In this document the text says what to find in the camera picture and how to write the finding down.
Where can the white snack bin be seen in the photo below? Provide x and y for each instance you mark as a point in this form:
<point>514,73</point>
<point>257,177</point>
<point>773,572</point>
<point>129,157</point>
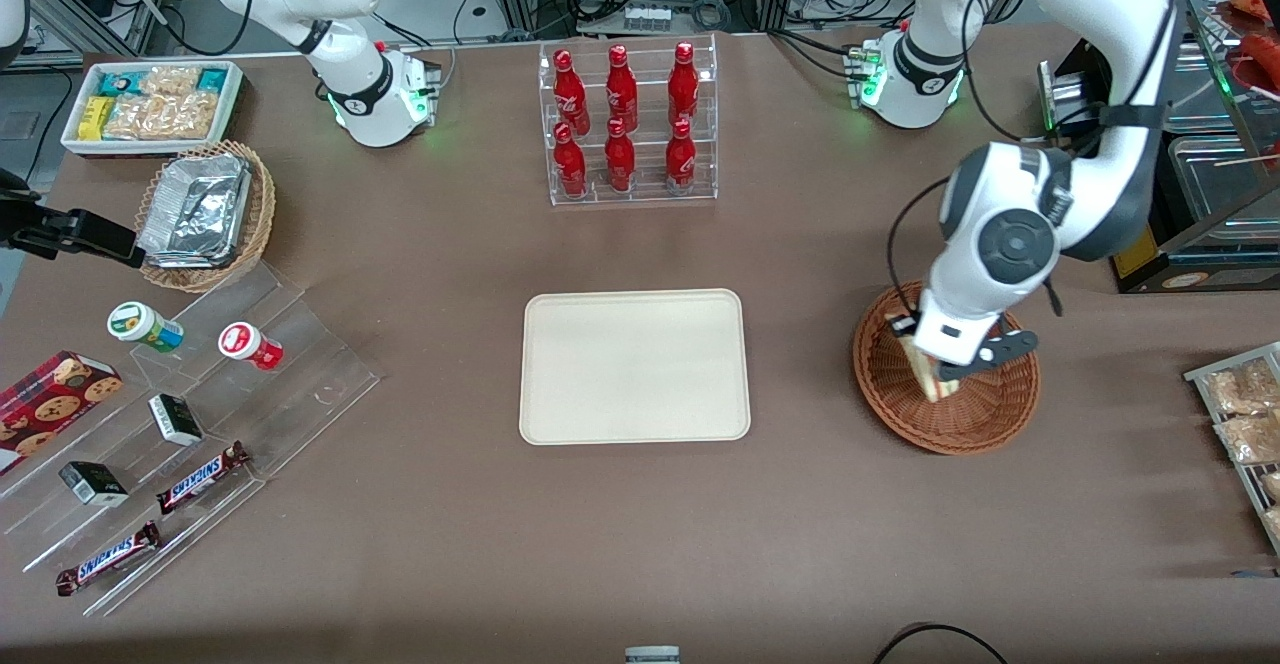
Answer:
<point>70,139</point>

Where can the clear bagged snack pack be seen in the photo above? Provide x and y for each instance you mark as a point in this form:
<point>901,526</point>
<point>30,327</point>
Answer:
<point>1273,524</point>
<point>1242,389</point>
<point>1250,437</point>
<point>1271,486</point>

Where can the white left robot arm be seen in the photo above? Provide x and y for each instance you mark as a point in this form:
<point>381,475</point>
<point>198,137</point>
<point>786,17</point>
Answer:
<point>1010,234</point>

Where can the red cola bottle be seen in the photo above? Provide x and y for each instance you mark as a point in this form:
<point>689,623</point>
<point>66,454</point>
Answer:
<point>621,89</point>
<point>683,84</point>
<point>570,162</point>
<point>619,156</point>
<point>680,154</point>
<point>567,94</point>

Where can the clear acrylic tiered stand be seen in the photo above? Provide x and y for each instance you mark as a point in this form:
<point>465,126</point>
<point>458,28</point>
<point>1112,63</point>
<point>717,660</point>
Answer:
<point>300,374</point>

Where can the white power strip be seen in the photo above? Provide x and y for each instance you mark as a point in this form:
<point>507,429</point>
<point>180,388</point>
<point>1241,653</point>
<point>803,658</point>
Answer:
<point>647,18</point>

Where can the aluminium foil container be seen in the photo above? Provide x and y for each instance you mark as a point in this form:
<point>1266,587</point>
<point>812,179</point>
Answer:
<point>195,209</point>

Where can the yellow snack packet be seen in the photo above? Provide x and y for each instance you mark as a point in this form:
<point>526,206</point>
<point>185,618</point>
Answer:
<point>95,116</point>

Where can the red lidded yogurt cup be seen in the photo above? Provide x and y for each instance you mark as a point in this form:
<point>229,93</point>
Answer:
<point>245,344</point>

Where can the small black carton box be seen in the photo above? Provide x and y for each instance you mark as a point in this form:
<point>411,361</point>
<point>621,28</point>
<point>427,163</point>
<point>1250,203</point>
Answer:
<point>93,482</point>
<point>175,418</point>

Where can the red tartan cookie box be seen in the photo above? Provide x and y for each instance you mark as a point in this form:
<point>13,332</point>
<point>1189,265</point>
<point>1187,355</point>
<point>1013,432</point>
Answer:
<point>50,404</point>

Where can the brown wicker basket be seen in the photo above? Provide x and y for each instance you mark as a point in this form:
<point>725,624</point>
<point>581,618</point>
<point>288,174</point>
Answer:
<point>950,424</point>

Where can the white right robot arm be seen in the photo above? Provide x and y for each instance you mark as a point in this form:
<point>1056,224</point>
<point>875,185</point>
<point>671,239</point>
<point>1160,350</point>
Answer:
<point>370,94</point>

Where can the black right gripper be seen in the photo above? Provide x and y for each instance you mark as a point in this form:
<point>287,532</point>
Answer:
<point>48,228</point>

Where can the clear acrylic bottle rack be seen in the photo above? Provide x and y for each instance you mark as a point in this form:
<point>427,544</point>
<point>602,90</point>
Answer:
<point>640,194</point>

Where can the teal snack packet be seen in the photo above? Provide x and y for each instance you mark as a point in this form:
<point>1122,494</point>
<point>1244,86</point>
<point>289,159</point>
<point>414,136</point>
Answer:
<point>120,82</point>
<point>212,79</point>

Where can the Snickers chocolate bar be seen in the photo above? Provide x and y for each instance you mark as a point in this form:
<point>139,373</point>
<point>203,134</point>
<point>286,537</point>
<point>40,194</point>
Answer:
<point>108,558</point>
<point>203,477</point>

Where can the clear rice cracker pack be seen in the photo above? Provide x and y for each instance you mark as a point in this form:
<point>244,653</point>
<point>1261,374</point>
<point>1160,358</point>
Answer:
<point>193,116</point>
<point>138,116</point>
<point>170,80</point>

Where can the cream plastic tray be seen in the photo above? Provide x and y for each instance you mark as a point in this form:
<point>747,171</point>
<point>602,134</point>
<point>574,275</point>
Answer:
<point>635,364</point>

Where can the light wicker basket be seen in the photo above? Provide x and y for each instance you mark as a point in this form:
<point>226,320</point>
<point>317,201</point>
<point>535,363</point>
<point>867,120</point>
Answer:
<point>258,224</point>

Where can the grey device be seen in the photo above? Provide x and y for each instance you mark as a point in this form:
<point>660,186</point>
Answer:
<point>652,656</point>

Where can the triangle sandwich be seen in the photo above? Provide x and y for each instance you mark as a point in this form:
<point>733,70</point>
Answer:
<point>932,376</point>

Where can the red sausage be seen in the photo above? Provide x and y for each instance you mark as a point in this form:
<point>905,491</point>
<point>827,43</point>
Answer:
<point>1262,54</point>
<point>1255,4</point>

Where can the glass hot food display case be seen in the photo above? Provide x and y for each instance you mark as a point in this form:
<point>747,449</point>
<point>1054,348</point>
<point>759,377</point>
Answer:
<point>1180,274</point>

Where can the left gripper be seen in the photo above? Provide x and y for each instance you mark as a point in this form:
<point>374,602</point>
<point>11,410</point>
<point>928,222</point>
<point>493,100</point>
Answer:
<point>899,330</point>

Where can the green lidded sunflower cup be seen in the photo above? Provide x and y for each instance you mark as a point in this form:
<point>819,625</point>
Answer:
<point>135,322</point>

